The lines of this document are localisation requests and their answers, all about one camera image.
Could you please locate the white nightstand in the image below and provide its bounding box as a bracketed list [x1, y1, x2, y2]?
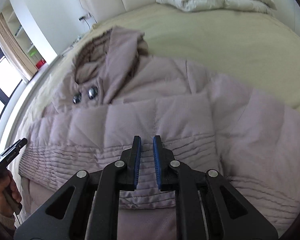
[61, 34, 85, 57]

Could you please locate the mauve puffer coat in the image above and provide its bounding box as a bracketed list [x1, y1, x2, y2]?
[19, 27, 300, 239]

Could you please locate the wall power socket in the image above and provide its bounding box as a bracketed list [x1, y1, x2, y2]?
[79, 13, 91, 21]

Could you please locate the white shelf unit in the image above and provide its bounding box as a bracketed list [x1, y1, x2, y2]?
[1, 1, 56, 65]

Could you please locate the red box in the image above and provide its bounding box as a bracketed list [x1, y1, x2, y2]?
[36, 59, 46, 69]

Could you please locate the charger cable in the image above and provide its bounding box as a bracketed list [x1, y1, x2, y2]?
[83, 17, 98, 30]

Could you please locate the person's left hand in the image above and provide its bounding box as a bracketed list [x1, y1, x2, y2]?
[0, 170, 22, 218]

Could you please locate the beige curtain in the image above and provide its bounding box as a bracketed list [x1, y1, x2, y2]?
[0, 13, 38, 82]

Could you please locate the beige knit left sleeve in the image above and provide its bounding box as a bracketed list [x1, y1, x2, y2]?
[0, 213, 15, 231]

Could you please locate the beige bed with sheet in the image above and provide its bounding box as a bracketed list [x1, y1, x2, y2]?
[5, 2, 300, 181]

